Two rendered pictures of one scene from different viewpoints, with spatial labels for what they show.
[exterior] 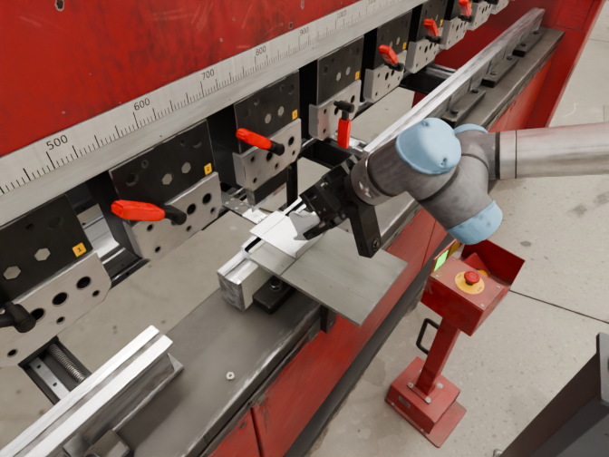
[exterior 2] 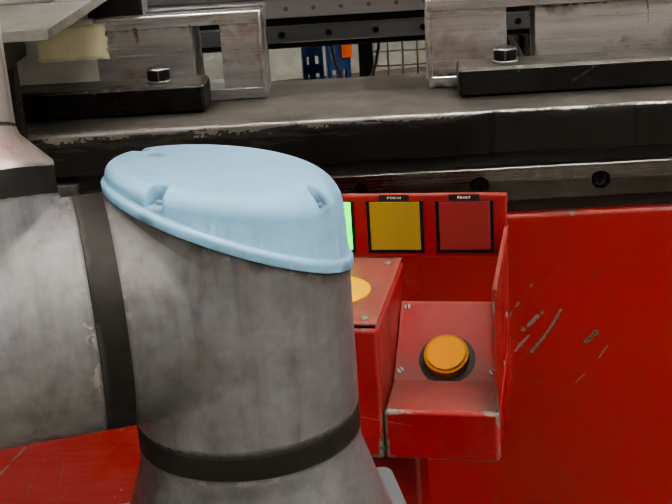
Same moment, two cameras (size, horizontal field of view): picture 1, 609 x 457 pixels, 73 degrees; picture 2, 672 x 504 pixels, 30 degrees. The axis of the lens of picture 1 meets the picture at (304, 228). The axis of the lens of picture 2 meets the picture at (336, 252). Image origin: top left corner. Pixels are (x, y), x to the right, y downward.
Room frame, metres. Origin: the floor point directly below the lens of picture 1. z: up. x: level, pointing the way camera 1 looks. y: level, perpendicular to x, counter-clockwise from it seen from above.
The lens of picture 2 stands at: (0.12, -1.25, 1.16)
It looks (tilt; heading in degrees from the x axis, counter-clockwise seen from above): 19 degrees down; 56
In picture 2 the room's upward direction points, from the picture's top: 4 degrees counter-clockwise
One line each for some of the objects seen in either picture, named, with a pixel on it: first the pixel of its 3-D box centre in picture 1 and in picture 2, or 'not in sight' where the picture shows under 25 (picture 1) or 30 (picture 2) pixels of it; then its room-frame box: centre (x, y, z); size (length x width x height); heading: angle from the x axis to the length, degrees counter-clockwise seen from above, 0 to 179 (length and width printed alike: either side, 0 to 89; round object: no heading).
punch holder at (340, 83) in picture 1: (323, 84); not in sight; (0.78, -0.04, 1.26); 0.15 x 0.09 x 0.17; 143
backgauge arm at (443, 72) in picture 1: (398, 68); not in sight; (1.95, -0.45, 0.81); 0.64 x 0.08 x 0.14; 53
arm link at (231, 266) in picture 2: not in sight; (221, 283); (0.41, -0.73, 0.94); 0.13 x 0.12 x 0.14; 160
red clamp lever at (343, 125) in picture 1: (342, 124); not in sight; (0.73, -0.07, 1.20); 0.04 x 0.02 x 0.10; 53
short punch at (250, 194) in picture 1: (267, 180); not in sight; (0.64, 0.07, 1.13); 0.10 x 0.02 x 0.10; 143
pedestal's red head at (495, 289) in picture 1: (471, 277); (386, 320); (0.71, -0.45, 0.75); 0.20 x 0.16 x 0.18; 134
